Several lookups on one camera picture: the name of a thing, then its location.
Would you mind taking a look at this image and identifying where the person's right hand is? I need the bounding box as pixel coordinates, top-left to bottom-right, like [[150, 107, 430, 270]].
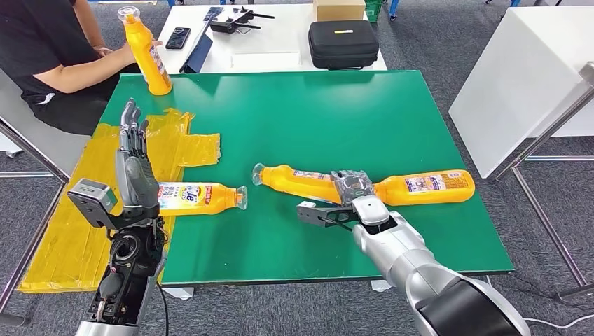
[[118, 40, 164, 67]]

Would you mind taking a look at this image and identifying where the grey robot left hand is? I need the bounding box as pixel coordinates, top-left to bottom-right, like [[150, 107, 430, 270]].
[[115, 98, 162, 219]]

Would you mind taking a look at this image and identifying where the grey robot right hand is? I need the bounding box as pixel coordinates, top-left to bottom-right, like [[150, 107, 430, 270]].
[[330, 169, 377, 208]]

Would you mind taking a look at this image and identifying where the orange detergent bottle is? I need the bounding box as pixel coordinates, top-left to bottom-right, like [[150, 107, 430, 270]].
[[371, 169, 476, 207], [116, 6, 174, 97], [155, 181, 248, 217], [251, 163, 345, 205]]

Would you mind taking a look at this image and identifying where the black smartphone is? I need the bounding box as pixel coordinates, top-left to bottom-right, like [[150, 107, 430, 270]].
[[165, 27, 192, 50]]

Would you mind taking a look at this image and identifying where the dark blue tablet folio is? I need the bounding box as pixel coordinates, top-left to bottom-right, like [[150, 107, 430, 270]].
[[179, 13, 215, 74]]

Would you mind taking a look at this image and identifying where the person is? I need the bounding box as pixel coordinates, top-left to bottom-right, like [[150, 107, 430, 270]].
[[0, 0, 164, 137]]

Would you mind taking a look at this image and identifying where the grey bench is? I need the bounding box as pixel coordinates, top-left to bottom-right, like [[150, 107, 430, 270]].
[[0, 69, 91, 177]]

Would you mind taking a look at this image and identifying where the yellow plastic sheet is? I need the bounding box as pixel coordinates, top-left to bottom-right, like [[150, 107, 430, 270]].
[[18, 108, 222, 294]]

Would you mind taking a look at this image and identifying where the black remote controller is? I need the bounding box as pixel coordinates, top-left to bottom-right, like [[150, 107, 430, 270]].
[[209, 6, 275, 34]]

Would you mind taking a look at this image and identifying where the black zip case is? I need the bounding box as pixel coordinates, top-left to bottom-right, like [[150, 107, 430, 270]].
[[308, 20, 380, 71]]

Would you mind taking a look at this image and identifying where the white desk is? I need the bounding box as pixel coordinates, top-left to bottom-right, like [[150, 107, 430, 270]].
[[155, 3, 388, 74]]

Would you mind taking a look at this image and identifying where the green plastic crate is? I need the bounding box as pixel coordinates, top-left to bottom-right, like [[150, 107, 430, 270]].
[[364, 0, 382, 23]]

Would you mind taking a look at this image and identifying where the cardboard box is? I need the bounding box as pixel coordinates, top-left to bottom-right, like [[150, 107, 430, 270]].
[[312, 0, 366, 22]]

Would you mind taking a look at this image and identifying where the white side table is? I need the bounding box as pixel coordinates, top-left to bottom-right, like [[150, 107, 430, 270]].
[[448, 6, 594, 179]]

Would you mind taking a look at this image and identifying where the black right camera cable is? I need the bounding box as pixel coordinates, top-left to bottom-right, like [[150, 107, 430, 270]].
[[324, 216, 354, 233]]

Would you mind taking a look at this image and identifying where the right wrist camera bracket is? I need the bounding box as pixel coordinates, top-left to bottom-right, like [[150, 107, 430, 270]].
[[296, 200, 358, 230]]

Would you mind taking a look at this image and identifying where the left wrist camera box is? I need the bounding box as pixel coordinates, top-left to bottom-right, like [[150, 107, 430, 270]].
[[67, 178, 119, 229]]

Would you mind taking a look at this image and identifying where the grey metal frame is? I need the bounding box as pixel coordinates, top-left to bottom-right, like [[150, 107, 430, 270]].
[[0, 118, 71, 326], [494, 61, 594, 302]]

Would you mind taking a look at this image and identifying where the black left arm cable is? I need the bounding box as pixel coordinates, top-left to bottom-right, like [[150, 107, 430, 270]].
[[156, 283, 170, 336]]

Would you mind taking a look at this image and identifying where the white floor cable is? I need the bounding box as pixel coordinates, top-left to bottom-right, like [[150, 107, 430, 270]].
[[524, 314, 594, 330]]

